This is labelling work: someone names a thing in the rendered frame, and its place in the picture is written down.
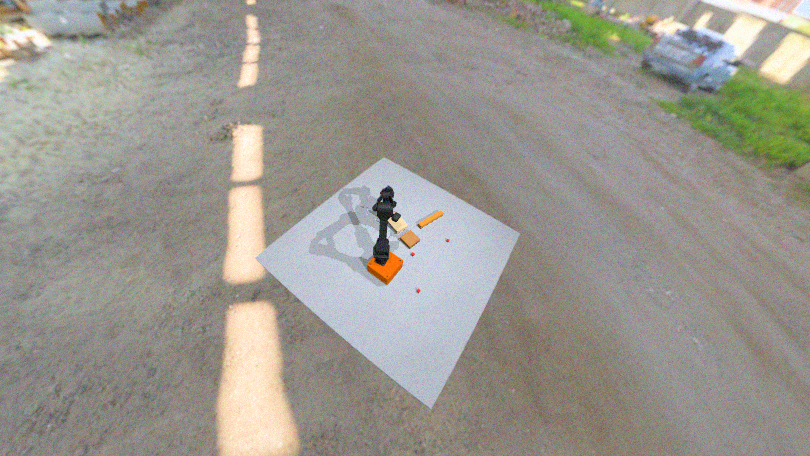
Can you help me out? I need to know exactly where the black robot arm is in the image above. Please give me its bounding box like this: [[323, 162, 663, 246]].
[[373, 185, 397, 266]]

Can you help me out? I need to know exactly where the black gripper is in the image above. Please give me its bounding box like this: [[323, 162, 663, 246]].
[[372, 202, 401, 222]]

